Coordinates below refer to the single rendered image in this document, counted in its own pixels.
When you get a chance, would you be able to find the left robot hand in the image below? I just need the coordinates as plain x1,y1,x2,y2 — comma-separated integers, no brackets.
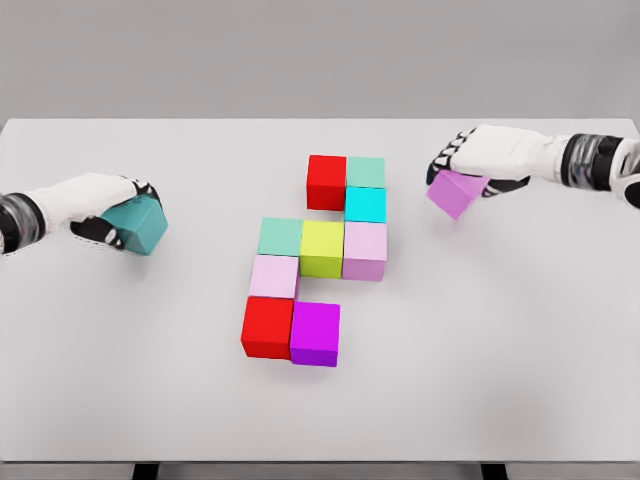
58,172,162,251

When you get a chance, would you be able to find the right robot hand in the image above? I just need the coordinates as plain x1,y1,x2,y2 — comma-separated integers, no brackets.
425,124,542,199

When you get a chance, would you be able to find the teal cube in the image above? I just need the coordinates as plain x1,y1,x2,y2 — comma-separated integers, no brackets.
98,195,169,258

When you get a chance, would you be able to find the violet cube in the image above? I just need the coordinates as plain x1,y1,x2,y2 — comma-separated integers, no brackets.
425,169,489,222

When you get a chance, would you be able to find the mint green cube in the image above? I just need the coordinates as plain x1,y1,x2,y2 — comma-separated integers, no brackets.
345,156,387,190
256,217,304,257

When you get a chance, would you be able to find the cyan cube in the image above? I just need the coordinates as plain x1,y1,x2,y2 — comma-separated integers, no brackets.
344,186,388,225

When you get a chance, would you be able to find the pale pink cube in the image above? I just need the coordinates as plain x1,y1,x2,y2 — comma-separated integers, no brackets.
342,221,389,283
248,254,301,301

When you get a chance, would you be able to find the red cube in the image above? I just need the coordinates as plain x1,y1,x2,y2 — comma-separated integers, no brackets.
306,154,348,211
240,296,295,361

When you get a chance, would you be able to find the yellow cube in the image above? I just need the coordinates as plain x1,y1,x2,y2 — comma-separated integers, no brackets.
298,220,346,279

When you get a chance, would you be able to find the magenta cube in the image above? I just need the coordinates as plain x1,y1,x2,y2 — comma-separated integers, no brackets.
289,301,342,369

